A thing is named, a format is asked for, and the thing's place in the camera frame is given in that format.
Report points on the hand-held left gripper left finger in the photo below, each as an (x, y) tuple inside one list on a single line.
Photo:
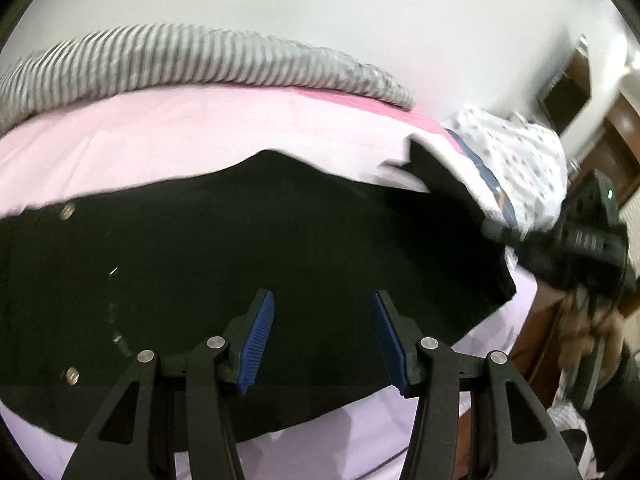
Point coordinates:
[(257, 340)]

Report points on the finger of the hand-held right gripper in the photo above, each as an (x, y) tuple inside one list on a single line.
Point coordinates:
[(505, 234)]

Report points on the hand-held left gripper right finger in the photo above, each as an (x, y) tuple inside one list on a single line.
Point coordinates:
[(390, 340)]

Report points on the black pants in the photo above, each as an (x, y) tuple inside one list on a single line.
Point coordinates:
[(250, 240)]

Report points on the person's right hand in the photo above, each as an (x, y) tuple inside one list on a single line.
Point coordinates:
[(585, 335)]

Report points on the blue checked cloth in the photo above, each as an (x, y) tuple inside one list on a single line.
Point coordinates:
[(487, 175)]

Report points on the white dotted pillow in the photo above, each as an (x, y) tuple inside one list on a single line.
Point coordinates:
[(525, 160)]

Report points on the wooden cabinet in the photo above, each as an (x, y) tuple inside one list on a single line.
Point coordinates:
[(615, 145)]

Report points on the pink purple checked bed sheet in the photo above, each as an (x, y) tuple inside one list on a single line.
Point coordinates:
[(200, 130)]

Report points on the grey white striped blanket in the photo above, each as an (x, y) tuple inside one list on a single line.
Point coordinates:
[(200, 65)]

